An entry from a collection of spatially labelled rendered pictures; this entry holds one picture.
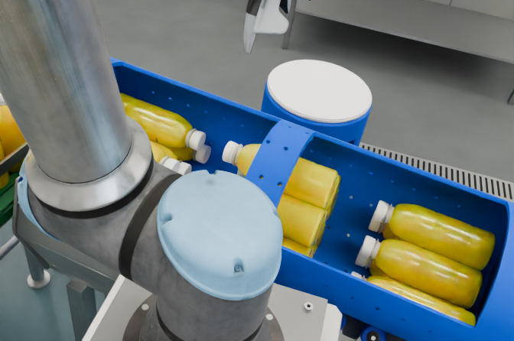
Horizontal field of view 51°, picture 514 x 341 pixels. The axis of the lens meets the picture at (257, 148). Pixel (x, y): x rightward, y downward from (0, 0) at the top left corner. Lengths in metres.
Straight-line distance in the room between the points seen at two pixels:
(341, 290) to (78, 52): 0.63
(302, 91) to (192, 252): 0.98
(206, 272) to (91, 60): 0.20
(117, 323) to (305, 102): 0.83
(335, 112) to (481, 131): 2.17
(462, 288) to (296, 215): 0.30
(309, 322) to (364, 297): 0.20
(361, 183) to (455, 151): 2.12
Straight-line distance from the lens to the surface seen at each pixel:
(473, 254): 1.01
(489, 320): 0.90
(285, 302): 0.72
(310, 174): 0.93
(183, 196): 0.49
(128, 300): 0.71
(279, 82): 1.42
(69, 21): 0.38
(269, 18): 0.76
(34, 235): 1.28
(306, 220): 0.92
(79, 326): 1.59
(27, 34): 0.37
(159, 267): 0.50
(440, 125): 3.36
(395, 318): 0.92
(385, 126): 3.19
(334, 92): 1.43
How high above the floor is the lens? 1.81
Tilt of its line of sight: 40 degrees down
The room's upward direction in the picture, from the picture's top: 10 degrees clockwise
